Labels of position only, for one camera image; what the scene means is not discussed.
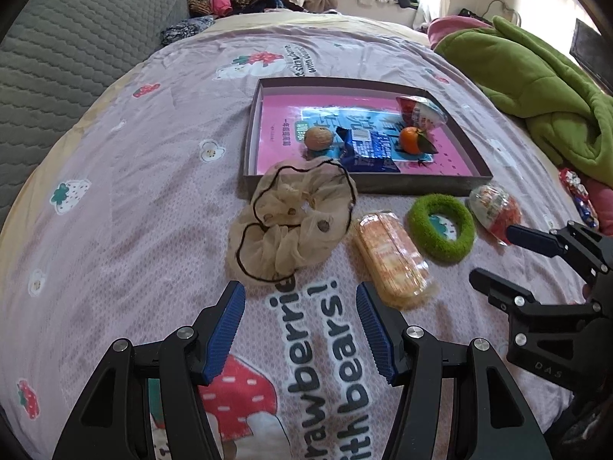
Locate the grey quilted cover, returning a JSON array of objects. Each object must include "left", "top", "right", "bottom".
[{"left": 0, "top": 0, "right": 190, "bottom": 231}]

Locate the pink and blue book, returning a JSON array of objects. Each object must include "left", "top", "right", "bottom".
[{"left": 256, "top": 93, "right": 480, "bottom": 176}]

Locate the egg-shaped toy packet red top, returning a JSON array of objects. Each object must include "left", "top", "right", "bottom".
[{"left": 395, "top": 95, "right": 449, "bottom": 131}]

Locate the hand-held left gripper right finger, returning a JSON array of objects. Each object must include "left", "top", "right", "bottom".
[{"left": 356, "top": 282, "right": 549, "bottom": 460}]

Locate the clear packet of biscuits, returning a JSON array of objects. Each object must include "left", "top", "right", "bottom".
[{"left": 352, "top": 210, "right": 438, "bottom": 310}]

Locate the black screen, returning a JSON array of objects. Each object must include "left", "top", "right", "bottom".
[{"left": 570, "top": 18, "right": 603, "bottom": 75}]

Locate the pink cloth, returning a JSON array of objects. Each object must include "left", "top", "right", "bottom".
[{"left": 427, "top": 16, "right": 494, "bottom": 51}]

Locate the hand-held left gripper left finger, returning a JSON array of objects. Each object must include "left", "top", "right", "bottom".
[{"left": 52, "top": 280, "right": 247, "bottom": 460}]

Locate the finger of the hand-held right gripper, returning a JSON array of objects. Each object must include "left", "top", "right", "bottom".
[
  {"left": 506, "top": 220, "right": 613, "bottom": 293},
  {"left": 469, "top": 268, "right": 613, "bottom": 394}
]

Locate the pink printed bedsheet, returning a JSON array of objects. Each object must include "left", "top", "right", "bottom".
[{"left": 0, "top": 12, "right": 599, "bottom": 460}]

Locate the red and white candy packet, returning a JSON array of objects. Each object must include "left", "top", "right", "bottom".
[{"left": 558, "top": 168, "right": 600, "bottom": 228}]

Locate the orange tangerine with leaf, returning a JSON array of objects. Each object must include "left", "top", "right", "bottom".
[{"left": 399, "top": 126, "right": 439, "bottom": 156}]

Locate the green fuzzy hair ring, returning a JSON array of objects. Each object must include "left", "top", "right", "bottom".
[{"left": 407, "top": 193, "right": 476, "bottom": 264}]

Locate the blue snack packet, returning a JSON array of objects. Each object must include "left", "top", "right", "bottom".
[{"left": 334, "top": 126, "right": 402, "bottom": 174}]

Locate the beige mesh scrunchie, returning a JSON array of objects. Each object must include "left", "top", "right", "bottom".
[{"left": 226, "top": 157, "right": 357, "bottom": 284}]

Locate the dark floral cloth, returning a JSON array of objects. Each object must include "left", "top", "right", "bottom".
[{"left": 160, "top": 15, "right": 215, "bottom": 48}]

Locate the egg-shaped toy packet orange base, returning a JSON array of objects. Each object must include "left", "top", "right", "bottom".
[{"left": 468, "top": 184, "right": 523, "bottom": 247}]

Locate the brown walnut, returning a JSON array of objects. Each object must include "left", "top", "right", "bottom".
[{"left": 304, "top": 126, "right": 334, "bottom": 150}]

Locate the shallow grey cardboard box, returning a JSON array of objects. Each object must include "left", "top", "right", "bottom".
[{"left": 238, "top": 77, "right": 494, "bottom": 198}]

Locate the green fleece blanket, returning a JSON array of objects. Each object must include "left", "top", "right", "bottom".
[{"left": 433, "top": 15, "right": 613, "bottom": 183}]

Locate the white cable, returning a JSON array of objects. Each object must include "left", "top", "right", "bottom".
[{"left": 484, "top": 0, "right": 523, "bottom": 25}]

